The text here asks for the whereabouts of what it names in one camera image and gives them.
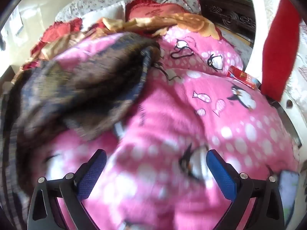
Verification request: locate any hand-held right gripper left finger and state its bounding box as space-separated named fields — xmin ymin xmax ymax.
xmin=27 ymin=149 xmax=107 ymax=230

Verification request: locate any gold and red blanket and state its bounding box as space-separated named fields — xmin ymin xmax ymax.
xmin=13 ymin=12 xmax=221 ymax=79

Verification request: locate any red frilled pillow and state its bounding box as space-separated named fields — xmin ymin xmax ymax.
xmin=30 ymin=17 xmax=83 ymax=55

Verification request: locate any black hair tie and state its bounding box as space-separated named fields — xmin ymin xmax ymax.
xmin=170 ymin=46 xmax=195 ymax=59

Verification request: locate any dark floral patterned cloth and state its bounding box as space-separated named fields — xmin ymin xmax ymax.
xmin=0 ymin=32 xmax=161 ymax=230

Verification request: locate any red snack packet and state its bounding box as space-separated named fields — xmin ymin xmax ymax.
xmin=225 ymin=65 xmax=261 ymax=90

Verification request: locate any white wall paper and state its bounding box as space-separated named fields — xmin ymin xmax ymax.
xmin=7 ymin=5 xmax=24 ymax=37

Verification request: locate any dark carved wooden furniture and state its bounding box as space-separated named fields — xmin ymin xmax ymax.
xmin=194 ymin=0 xmax=257 ymax=47

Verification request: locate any pink penguin print blanket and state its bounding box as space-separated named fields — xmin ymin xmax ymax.
xmin=45 ymin=25 xmax=301 ymax=230

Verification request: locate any red embroidered frilled cushion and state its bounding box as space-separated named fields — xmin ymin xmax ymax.
xmin=125 ymin=0 xmax=183 ymax=22

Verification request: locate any red curtain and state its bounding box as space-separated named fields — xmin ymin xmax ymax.
xmin=260 ymin=0 xmax=302 ymax=102

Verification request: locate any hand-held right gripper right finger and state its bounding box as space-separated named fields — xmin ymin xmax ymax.
xmin=206 ymin=149 xmax=292 ymax=230

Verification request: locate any white pillow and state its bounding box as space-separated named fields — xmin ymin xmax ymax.
xmin=83 ymin=2 xmax=126 ymax=29

